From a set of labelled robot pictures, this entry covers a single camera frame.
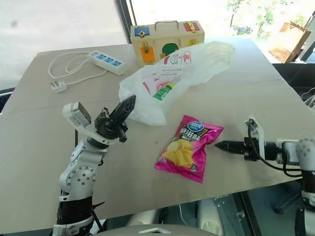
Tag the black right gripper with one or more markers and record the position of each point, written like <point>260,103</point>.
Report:
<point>249,148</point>

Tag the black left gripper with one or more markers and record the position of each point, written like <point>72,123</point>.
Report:
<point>108,129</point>

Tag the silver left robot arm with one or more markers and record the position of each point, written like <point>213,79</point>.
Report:
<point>77,172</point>

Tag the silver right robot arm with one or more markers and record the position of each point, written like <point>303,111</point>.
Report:
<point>301,157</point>

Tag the pink potato chips bag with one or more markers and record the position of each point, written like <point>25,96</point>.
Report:
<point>188,150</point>

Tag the white printed plastic bag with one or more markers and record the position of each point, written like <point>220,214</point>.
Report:
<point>187,73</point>

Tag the brown paper bag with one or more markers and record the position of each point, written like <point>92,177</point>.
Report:
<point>290,41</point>

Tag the white power strip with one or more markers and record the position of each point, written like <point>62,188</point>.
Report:
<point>107,61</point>

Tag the grey robot torso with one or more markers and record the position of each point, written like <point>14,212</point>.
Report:
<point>172,227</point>

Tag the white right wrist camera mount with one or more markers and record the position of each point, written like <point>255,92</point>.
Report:
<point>258,132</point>

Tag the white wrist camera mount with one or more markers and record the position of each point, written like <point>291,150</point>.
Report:
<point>76,115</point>
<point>258,132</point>

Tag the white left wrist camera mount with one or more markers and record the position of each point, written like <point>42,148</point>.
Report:
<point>76,115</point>

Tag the black table frame leg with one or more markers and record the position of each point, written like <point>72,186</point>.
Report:
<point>251,214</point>

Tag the black window frame post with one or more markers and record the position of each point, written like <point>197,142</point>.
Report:
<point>128,22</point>

